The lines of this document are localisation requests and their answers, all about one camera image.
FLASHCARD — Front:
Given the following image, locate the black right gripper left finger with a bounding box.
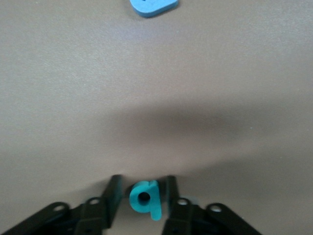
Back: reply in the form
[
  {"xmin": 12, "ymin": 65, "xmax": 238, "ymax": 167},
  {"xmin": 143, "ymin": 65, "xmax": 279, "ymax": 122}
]
[{"xmin": 0, "ymin": 174, "xmax": 123, "ymax": 235}]

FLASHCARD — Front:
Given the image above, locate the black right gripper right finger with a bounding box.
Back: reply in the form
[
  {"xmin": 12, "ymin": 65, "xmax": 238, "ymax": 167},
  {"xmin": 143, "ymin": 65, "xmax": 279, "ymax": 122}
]
[{"xmin": 162, "ymin": 174, "xmax": 264, "ymax": 235}]

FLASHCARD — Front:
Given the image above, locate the teal foam letter q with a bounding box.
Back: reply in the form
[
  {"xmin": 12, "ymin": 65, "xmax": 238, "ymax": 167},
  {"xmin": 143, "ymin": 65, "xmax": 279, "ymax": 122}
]
[{"xmin": 129, "ymin": 180, "xmax": 162, "ymax": 221}]

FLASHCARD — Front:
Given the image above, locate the brown table cover sheet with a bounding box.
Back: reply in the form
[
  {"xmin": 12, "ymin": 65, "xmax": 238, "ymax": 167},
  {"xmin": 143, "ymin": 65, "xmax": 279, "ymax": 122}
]
[{"xmin": 0, "ymin": 0, "xmax": 313, "ymax": 235}]

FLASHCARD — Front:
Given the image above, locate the blue foam number 6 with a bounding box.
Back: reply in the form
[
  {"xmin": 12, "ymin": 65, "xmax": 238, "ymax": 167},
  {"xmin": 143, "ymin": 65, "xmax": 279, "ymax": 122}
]
[{"xmin": 129, "ymin": 0, "xmax": 180, "ymax": 19}]

